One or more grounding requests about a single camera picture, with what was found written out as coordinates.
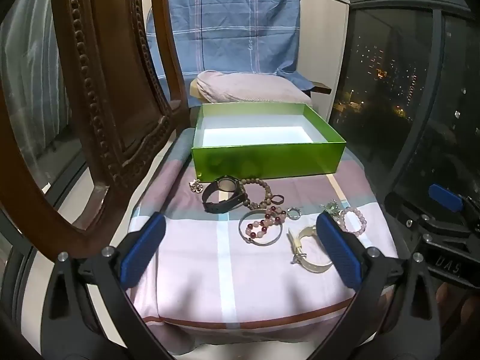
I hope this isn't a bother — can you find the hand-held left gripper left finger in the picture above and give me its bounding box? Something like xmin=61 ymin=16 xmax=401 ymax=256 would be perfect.
xmin=39 ymin=213 xmax=177 ymax=360

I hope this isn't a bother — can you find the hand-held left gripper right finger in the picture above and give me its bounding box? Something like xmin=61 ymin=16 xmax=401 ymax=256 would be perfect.
xmin=307 ymin=212 xmax=443 ymax=360

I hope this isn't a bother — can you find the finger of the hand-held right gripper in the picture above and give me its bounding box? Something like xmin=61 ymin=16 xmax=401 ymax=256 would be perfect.
xmin=384 ymin=191 xmax=470 ymax=247
xmin=429 ymin=183 xmax=480 ymax=233

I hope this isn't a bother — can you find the green silver pendant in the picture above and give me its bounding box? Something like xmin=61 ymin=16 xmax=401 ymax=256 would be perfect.
xmin=320 ymin=199 xmax=344 ymax=218

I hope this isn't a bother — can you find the pale pink bead bracelet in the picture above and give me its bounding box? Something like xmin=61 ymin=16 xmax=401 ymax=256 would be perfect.
xmin=339 ymin=207 xmax=367 ymax=234

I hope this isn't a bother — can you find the brown bead bracelet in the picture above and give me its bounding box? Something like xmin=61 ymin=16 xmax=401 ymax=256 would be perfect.
xmin=236 ymin=177 xmax=287 ymax=211

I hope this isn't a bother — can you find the pink and red bead bracelet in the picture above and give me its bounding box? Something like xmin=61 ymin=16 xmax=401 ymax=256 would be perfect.
xmin=245 ymin=219 xmax=272 ymax=238

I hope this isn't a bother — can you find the green cardboard box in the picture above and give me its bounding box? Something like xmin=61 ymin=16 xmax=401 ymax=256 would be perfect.
xmin=191 ymin=102 xmax=346 ymax=181

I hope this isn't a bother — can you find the person's right hand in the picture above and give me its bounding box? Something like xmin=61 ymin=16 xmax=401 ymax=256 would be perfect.
xmin=435 ymin=282 xmax=480 ymax=331

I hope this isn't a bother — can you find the cream wrist watch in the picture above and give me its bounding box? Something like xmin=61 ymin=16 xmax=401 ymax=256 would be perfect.
xmin=287 ymin=225 xmax=334 ymax=274

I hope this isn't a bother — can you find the silver bangle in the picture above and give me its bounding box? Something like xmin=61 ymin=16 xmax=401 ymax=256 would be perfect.
xmin=239 ymin=210 xmax=284 ymax=247

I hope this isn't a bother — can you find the black wrist watch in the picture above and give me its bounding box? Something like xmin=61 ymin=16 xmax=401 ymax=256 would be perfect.
xmin=202 ymin=175 xmax=250 ymax=212

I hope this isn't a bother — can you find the dark glass window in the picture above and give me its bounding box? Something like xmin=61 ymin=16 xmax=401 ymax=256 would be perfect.
xmin=330 ymin=4 xmax=480 ymax=233

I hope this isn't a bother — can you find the pink checked cloth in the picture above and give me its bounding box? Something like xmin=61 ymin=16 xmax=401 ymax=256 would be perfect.
xmin=125 ymin=127 xmax=399 ymax=346

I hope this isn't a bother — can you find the carved brown wooden chair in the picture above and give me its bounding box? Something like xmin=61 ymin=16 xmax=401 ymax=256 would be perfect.
xmin=0 ymin=0 xmax=188 ymax=259

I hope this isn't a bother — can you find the pink cushion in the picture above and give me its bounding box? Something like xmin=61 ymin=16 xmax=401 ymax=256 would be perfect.
xmin=197 ymin=70 xmax=313 ymax=105

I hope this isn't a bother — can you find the sheer grey curtain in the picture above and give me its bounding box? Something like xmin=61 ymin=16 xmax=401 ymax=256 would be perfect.
xmin=0 ymin=0 xmax=76 ymax=196

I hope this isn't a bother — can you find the blue plaid cloth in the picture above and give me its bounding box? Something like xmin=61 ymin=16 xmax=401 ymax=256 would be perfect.
xmin=145 ymin=0 xmax=314 ymax=107

